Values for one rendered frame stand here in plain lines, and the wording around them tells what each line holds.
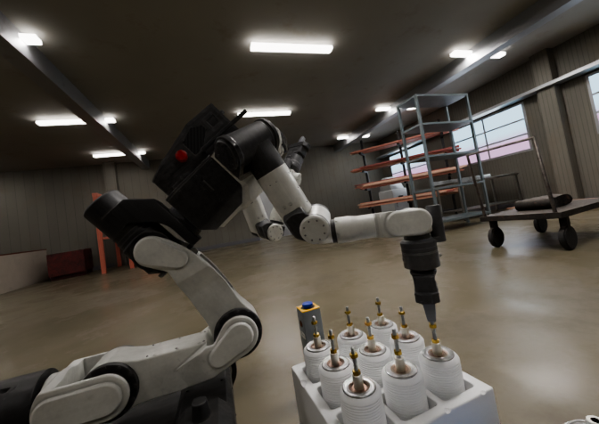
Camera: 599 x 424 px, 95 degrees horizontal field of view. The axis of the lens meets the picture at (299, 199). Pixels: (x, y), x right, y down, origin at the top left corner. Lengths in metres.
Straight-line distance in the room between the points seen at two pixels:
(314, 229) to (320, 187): 9.63
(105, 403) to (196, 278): 0.35
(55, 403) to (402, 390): 0.81
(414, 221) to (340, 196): 9.92
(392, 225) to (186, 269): 0.58
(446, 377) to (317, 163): 9.87
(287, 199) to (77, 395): 0.70
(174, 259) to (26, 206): 10.02
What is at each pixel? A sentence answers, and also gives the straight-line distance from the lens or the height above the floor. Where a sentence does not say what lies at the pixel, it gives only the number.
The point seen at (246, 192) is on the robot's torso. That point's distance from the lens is 0.83.
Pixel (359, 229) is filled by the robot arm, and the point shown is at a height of 0.60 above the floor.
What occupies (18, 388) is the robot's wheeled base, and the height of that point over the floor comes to 0.34.
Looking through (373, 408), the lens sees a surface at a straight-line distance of 0.74.
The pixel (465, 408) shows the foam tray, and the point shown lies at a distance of 0.87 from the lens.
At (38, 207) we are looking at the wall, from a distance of 10.68.
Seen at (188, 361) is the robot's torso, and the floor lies 0.30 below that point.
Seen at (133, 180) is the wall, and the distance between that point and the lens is 9.95.
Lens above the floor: 0.66
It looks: 3 degrees up
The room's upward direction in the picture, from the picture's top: 9 degrees counter-clockwise
